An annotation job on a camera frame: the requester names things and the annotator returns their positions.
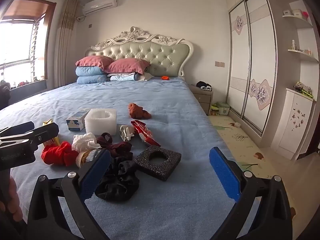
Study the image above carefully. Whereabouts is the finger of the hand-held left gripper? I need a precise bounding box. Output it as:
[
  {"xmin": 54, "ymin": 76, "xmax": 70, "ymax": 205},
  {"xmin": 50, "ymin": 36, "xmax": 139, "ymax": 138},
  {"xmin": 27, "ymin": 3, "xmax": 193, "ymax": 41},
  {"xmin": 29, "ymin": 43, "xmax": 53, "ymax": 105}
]
[
  {"xmin": 0, "ymin": 121, "xmax": 35, "ymax": 137},
  {"xmin": 0, "ymin": 123, "xmax": 60, "ymax": 153}
]

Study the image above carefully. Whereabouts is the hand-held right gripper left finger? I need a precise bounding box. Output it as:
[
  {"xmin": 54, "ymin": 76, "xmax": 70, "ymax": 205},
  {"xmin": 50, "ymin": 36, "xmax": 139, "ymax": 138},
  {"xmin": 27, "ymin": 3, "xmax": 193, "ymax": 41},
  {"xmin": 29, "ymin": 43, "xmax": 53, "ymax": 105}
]
[{"xmin": 26, "ymin": 148, "xmax": 112, "ymax": 240}]

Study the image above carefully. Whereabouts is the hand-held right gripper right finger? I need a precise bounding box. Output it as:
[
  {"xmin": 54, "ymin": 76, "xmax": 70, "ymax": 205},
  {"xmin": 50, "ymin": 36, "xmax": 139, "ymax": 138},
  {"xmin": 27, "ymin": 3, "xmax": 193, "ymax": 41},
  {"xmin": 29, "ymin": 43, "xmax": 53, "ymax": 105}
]
[{"xmin": 209, "ymin": 147, "xmax": 293, "ymax": 240}]

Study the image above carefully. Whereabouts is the grey white cloth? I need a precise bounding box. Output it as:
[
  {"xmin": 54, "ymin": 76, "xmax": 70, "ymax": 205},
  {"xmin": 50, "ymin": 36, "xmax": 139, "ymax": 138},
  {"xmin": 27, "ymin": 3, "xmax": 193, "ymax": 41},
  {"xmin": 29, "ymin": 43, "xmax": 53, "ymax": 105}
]
[{"xmin": 119, "ymin": 124, "xmax": 135, "ymax": 141}]

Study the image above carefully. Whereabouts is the red snack packet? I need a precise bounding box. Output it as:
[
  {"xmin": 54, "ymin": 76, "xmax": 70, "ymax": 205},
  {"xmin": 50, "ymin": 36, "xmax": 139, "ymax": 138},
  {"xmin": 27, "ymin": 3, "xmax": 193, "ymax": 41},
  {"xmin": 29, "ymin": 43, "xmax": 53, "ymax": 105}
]
[{"xmin": 131, "ymin": 120, "xmax": 162, "ymax": 147}]

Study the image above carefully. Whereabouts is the person's left hand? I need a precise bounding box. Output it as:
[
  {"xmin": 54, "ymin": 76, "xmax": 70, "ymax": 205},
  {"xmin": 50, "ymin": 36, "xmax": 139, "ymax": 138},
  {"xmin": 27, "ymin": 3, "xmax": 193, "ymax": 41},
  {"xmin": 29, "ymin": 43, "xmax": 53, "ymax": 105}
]
[{"xmin": 0, "ymin": 177, "xmax": 23, "ymax": 222}]

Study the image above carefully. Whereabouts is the yellow packet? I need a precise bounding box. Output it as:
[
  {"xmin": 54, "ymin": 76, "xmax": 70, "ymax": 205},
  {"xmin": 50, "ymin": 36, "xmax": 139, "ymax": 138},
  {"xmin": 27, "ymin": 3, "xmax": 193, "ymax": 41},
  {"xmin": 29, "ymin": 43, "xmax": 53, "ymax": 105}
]
[{"xmin": 42, "ymin": 119, "xmax": 60, "ymax": 147}]

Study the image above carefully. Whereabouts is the beige grey sock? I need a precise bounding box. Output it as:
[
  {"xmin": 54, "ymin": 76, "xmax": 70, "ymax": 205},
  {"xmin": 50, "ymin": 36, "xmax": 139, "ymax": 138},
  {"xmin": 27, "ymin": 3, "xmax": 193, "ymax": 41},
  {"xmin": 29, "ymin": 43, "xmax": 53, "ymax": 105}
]
[{"xmin": 75, "ymin": 149, "xmax": 103, "ymax": 169}]

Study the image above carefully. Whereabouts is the black cloth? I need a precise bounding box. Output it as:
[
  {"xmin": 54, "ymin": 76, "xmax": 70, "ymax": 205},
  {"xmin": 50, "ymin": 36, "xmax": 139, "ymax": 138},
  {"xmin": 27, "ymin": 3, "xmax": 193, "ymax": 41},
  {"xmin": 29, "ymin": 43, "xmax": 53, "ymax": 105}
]
[{"xmin": 95, "ymin": 156, "xmax": 140, "ymax": 201}]

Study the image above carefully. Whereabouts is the red cloth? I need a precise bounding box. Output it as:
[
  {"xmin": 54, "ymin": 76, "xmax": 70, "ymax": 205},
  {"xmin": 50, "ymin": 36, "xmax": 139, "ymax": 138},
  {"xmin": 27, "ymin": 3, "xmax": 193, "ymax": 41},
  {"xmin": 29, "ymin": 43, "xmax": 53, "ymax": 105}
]
[{"xmin": 41, "ymin": 141, "xmax": 79, "ymax": 167}]

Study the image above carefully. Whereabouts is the white knitted sock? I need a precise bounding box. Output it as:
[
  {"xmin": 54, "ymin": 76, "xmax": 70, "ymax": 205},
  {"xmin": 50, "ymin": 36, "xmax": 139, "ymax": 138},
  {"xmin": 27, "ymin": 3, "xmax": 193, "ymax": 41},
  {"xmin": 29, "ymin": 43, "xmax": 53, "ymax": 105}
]
[{"xmin": 72, "ymin": 133, "xmax": 102, "ymax": 153}]

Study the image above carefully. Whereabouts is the dark red heart sock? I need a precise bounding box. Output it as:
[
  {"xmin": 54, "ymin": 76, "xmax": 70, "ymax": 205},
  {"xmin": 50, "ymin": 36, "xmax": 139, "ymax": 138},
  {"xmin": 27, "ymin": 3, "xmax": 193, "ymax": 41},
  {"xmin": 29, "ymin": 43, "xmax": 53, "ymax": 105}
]
[{"xmin": 96, "ymin": 132, "xmax": 114, "ymax": 150}]

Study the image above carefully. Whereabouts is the blue white carton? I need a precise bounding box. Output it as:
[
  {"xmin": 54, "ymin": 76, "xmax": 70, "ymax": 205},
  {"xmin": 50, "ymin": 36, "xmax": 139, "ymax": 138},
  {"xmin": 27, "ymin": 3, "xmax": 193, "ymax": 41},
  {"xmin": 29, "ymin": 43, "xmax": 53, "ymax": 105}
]
[{"xmin": 66, "ymin": 109, "xmax": 91, "ymax": 132}]

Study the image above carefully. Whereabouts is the dark object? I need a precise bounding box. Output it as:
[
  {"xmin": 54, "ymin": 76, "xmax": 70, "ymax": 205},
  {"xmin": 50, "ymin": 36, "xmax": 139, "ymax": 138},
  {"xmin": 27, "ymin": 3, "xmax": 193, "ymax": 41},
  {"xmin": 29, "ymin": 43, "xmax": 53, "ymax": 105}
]
[{"xmin": 0, "ymin": 81, "xmax": 12, "ymax": 110}]

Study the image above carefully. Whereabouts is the cream printed play mat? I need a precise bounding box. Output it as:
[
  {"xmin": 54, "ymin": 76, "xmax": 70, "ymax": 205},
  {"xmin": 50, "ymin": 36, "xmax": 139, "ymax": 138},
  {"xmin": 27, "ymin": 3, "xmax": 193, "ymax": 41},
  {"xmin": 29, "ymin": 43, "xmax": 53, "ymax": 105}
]
[{"xmin": 208, "ymin": 115, "xmax": 288, "ymax": 180}]

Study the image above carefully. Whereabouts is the white foam block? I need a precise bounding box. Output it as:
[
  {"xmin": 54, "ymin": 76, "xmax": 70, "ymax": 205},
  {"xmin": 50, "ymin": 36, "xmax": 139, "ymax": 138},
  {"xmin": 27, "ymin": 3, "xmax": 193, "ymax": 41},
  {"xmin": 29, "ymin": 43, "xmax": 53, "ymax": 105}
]
[{"xmin": 84, "ymin": 108, "xmax": 118, "ymax": 136}]

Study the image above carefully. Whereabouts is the black foam block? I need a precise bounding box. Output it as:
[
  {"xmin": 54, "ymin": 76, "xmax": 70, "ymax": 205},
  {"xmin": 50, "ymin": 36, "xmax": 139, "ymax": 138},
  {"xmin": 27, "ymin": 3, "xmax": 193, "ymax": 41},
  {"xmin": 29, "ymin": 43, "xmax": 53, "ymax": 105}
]
[{"xmin": 134, "ymin": 146, "xmax": 182, "ymax": 182}]

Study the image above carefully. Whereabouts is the green storage box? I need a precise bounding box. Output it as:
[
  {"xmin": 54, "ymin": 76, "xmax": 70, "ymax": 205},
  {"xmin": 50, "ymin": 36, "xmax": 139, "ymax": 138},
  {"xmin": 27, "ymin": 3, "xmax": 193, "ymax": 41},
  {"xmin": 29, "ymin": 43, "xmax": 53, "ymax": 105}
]
[{"xmin": 215, "ymin": 102, "xmax": 230, "ymax": 115}]

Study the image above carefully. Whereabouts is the folded blue quilt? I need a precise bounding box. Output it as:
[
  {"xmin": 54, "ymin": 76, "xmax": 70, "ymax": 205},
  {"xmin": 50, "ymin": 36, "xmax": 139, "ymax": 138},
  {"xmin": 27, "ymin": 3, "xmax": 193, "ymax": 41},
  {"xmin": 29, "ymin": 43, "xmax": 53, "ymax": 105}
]
[
  {"xmin": 77, "ymin": 75, "xmax": 108, "ymax": 85},
  {"xmin": 76, "ymin": 66, "xmax": 107, "ymax": 77}
]

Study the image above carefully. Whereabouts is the brown-red knitted sock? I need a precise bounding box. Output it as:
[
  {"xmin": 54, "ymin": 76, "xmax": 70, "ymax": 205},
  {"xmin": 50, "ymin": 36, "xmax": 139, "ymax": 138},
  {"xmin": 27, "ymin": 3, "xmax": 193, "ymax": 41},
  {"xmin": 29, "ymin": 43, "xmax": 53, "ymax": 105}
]
[{"xmin": 128, "ymin": 102, "xmax": 152, "ymax": 119}]

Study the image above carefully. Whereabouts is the window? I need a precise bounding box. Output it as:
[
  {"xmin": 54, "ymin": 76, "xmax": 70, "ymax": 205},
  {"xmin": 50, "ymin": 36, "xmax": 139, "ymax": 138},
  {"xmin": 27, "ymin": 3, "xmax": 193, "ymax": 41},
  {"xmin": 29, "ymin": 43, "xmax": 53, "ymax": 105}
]
[{"xmin": 0, "ymin": 0, "xmax": 57, "ymax": 90}]

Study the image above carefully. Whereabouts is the grey nightstand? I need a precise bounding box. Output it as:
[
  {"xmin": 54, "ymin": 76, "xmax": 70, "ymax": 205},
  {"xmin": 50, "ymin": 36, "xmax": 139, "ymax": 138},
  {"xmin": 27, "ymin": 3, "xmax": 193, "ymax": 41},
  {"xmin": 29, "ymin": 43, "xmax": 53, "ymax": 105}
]
[{"xmin": 188, "ymin": 84, "xmax": 213, "ymax": 116}]

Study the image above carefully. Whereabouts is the white side cabinet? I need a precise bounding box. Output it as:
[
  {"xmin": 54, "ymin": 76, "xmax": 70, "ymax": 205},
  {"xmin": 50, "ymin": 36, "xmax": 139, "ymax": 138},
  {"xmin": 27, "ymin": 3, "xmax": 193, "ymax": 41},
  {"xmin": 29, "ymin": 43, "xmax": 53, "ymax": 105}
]
[{"xmin": 271, "ymin": 88, "xmax": 315, "ymax": 160}]

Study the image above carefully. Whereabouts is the pink pillow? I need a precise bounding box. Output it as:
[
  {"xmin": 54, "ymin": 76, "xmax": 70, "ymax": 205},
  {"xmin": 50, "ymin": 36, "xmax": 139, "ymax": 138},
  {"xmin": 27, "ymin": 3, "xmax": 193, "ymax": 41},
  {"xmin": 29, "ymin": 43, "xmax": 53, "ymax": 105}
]
[
  {"xmin": 104, "ymin": 58, "xmax": 151, "ymax": 75},
  {"xmin": 76, "ymin": 56, "xmax": 114, "ymax": 70}
]

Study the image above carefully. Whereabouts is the dark clothing bundle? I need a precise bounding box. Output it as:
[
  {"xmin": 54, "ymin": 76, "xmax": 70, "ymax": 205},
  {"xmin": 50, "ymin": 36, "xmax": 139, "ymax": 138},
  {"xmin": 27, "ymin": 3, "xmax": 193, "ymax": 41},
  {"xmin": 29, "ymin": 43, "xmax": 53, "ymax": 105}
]
[{"xmin": 196, "ymin": 81, "xmax": 213, "ymax": 91}]

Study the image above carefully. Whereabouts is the beige curtain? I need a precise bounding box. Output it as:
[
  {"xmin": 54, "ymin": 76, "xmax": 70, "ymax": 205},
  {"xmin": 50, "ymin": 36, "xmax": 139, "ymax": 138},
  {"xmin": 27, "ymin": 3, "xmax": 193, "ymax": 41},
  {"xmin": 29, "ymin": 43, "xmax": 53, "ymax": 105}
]
[{"xmin": 54, "ymin": 0, "xmax": 79, "ymax": 88}]

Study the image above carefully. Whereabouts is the bed with blue sheet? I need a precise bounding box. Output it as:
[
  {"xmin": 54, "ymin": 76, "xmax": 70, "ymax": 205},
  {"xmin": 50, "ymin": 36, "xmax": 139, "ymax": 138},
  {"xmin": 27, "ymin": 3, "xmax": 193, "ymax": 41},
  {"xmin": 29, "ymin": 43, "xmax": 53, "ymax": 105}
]
[{"xmin": 0, "ymin": 76, "xmax": 253, "ymax": 240}]

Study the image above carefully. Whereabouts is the folded patterned quilt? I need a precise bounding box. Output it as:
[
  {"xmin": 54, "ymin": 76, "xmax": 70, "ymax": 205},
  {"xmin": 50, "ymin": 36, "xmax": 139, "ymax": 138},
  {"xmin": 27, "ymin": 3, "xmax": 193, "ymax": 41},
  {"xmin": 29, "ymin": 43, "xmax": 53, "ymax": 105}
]
[{"xmin": 107, "ymin": 72, "xmax": 147, "ymax": 82}]

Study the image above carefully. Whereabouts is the pile of green toys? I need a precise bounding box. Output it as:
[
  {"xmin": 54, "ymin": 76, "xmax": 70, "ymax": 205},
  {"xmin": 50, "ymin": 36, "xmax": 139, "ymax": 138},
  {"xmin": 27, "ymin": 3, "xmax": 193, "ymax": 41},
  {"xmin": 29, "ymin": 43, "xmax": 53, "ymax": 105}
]
[{"xmin": 293, "ymin": 81, "xmax": 314, "ymax": 98}]

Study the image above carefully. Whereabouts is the brown window blind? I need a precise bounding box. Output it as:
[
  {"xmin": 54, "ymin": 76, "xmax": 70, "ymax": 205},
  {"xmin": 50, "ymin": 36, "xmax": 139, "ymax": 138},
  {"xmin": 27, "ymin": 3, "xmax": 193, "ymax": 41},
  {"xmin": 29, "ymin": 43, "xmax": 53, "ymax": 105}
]
[{"xmin": 2, "ymin": 0, "xmax": 50, "ymax": 22}]

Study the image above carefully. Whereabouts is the white sliding-door wardrobe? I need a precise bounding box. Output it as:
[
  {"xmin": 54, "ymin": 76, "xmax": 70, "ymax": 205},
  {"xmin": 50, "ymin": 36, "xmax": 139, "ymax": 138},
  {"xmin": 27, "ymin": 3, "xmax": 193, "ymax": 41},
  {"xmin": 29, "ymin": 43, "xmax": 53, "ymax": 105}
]
[{"xmin": 224, "ymin": 0, "xmax": 278, "ymax": 137}]

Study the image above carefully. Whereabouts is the tufted green white headboard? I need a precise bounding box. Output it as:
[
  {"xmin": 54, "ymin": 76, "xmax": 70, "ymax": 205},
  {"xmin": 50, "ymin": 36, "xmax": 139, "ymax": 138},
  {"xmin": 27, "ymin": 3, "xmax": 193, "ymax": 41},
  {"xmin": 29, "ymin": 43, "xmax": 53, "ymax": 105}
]
[{"xmin": 85, "ymin": 26, "xmax": 194, "ymax": 79}]

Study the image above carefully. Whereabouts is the white air conditioner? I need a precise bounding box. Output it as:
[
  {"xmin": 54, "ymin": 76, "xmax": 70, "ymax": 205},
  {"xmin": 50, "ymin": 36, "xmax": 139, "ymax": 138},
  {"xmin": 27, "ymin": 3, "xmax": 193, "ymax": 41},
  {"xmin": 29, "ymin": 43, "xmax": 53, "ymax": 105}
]
[{"xmin": 82, "ymin": 0, "xmax": 118, "ymax": 15}]

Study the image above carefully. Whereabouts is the curved white shelf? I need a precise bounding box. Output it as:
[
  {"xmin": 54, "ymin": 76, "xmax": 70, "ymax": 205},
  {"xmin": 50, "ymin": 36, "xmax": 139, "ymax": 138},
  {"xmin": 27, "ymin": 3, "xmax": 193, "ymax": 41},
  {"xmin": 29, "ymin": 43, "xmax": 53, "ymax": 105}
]
[
  {"xmin": 287, "ymin": 49, "xmax": 319, "ymax": 62},
  {"xmin": 282, "ymin": 15, "xmax": 313, "ymax": 29}
]

